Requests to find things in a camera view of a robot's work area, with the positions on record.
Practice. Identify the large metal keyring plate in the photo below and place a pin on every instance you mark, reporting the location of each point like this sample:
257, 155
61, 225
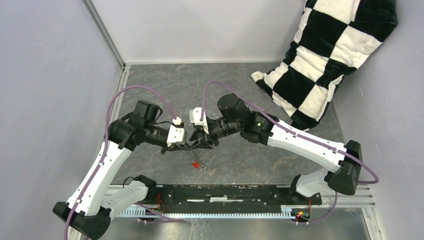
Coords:
196, 158

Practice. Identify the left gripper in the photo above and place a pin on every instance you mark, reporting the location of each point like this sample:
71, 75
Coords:
174, 147

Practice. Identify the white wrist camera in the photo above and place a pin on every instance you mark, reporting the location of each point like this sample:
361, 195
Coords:
198, 118
176, 135

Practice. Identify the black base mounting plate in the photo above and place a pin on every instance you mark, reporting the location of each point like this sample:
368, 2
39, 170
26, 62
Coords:
214, 207

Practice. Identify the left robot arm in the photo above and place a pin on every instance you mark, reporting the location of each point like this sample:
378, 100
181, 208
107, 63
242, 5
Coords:
88, 210

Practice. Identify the black and white checkered blanket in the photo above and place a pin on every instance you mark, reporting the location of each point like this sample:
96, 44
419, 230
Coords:
333, 40

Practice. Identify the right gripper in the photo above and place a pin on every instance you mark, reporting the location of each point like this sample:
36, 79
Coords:
204, 141

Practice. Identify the aluminium frame rail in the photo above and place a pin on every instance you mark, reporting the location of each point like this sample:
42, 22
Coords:
271, 194

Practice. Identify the white slotted cable duct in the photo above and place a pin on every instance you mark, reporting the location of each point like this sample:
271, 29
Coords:
140, 212

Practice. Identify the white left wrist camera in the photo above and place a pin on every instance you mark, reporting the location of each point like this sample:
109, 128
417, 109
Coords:
176, 135

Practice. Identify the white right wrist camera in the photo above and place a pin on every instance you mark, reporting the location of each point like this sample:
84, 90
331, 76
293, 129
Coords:
198, 118

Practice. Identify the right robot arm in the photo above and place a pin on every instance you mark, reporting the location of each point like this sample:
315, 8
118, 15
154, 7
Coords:
341, 163

